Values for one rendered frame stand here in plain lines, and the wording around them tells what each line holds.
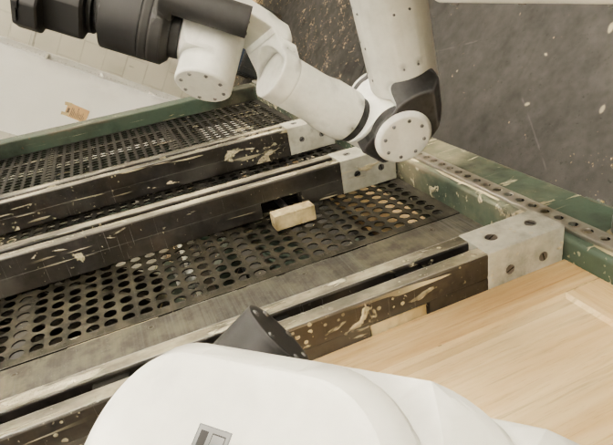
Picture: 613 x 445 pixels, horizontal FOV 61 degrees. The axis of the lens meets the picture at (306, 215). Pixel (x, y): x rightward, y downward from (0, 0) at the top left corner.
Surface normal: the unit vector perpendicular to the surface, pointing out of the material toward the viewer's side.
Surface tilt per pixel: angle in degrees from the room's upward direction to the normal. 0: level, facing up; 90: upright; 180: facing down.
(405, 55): 90
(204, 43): 75
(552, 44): 0
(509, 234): 58
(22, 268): 90
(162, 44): 123
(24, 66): 90
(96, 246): 90
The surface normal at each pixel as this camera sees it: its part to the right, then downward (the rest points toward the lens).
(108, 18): 0.04, 0.53
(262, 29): -0.18, 0.93
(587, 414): -0.14, -0.89
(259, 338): -0.28, -0.27
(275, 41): -0.68, 0.43
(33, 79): 0.38, 0.34
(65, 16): -0.05, 0.75
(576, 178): -0.85, -0.23
